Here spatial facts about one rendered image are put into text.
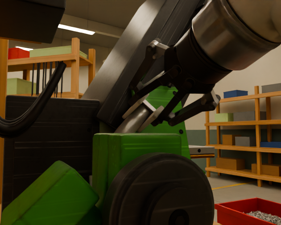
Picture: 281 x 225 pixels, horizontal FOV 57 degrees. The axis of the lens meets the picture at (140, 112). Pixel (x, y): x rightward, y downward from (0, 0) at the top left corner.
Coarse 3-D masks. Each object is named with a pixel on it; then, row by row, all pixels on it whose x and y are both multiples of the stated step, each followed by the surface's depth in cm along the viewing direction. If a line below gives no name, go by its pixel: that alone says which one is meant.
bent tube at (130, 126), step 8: (144, 104) 48; (136, 112) 48; (144, 112) 48; (152, 112) 48; (128, 120) 47; (136, 120) 47; (144, 120) 48; (120, 128) 46; (128, 128) 46; (136, 128) 47
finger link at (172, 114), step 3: (159, 114) 44; (171, 114) 44; (174, 114) 44; (168, 117) 44; (171, 117) 43; (165, 120) 44; (168, 120) 44; (150, 123) 47; (153, 123) 47; (156, 123) 46; (153, 126) 47
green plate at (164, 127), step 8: (160, 88) 57; (168, 88) 58; (152, 96) 55; (160, 96) 56; (168, 96) 57; (152, 104) 54; (160, 104) 55; (152, 128) 52; (160, 128) 53; (168, 128) 54; (176, 128) 55; (184, 128) 56; (184, 136) 55; (184, 144) 54; (184, 152) 54
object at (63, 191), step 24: (48, 168) 20; (72, 168) 16; (24, 192) 19; (48, 192) 15; (72, 192) 16; (96, 192) 17; (24, 216) 15; (48, 216) 15; (72, 216) 16; (96, 216) 18
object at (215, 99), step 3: (213, 90) 37; (210, 93) 36; (213, 93) 37; (204, 96) 37; (207, 96) 37; (210, 96) 37; (213, 96) 37; (201, 99) 38; (204, 99) 37; (207, 99) 37; (210, 99) 37; (213, 99) 37; (216, 99) 37; (201, 102) 37; (204, 102) 37; (216, 102) 37
